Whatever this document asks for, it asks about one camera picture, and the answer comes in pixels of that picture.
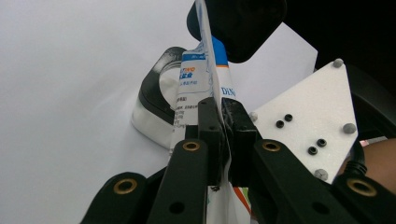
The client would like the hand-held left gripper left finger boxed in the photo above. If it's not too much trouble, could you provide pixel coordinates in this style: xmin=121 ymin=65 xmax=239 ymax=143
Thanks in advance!
xmin=185 ymin=96 xmax=226 ymax=188

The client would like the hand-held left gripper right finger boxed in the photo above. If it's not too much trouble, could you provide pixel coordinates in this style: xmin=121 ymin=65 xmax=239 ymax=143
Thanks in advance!
xmin=221 ymin=97 xmax=263 ymax=188

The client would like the white and blue pouch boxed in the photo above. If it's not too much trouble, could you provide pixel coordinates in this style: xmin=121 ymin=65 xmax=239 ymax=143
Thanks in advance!
xmin=168 ymin=0 xmax=254 ymax=224

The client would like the white paper sheet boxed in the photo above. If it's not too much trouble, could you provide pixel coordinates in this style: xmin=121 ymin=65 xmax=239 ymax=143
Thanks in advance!
xmin=0 ymin=0 xmax=319 ymax=224

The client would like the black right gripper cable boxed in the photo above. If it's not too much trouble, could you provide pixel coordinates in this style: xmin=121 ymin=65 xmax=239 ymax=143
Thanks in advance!
xmin=341 ymin=139 xmax=370 ymax=179

